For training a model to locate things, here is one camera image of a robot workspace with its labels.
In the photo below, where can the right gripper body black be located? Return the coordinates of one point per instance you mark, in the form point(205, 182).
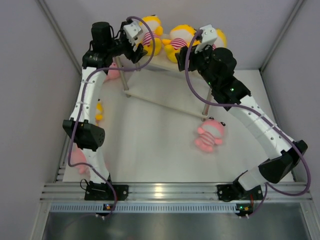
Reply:
point(199, 62)

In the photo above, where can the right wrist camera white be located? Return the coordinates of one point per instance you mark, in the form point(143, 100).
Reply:
point(208, 36)

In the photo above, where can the yellow plush toy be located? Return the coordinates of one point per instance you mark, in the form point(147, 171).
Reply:
point(179, 37)
point(99, 113)
point(151, 39)
point(221, 41)

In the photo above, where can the aluminium corner post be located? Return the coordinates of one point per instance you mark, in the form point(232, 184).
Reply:
point(297, 7)
point(43, 6)

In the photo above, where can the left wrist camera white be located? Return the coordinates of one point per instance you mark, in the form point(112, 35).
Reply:
point(132, 31)

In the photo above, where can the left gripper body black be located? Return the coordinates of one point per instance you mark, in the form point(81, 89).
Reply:
point(119, 46)

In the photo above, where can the pink plush toy centre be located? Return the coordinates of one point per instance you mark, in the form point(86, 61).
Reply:
point(210, 133)

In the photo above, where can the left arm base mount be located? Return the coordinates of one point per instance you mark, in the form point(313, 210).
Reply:
point(103, 192)

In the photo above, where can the pink plush toy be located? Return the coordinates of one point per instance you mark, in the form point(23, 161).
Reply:
point(113, 74)
point(210, 133)
point(76, 157)

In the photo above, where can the aluminium corner post left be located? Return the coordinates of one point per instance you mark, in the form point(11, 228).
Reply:
point(43, 6)

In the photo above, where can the white two-tier shelf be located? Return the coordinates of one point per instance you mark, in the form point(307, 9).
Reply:
point(161, 83)

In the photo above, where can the aluminium corner post right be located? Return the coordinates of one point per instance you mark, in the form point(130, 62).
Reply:
point(297, 7)

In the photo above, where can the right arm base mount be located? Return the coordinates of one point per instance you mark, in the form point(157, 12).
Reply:
point(229, 192)

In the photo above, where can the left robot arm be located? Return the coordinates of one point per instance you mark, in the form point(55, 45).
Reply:
point(81, 126)

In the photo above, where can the pink plush toy back left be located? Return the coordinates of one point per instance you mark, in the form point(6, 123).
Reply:
point(113, 74)

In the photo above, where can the pink plush toy front left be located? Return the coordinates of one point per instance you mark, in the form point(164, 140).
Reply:
point(76, 157)

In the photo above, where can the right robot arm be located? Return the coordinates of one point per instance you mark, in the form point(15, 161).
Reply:
point(283, 153)

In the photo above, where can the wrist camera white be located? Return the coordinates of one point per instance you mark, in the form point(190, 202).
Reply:
point(132, 31)
point(208, 36)

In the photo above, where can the aluminium front rail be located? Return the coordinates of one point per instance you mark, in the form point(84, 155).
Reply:
point(69, 197)

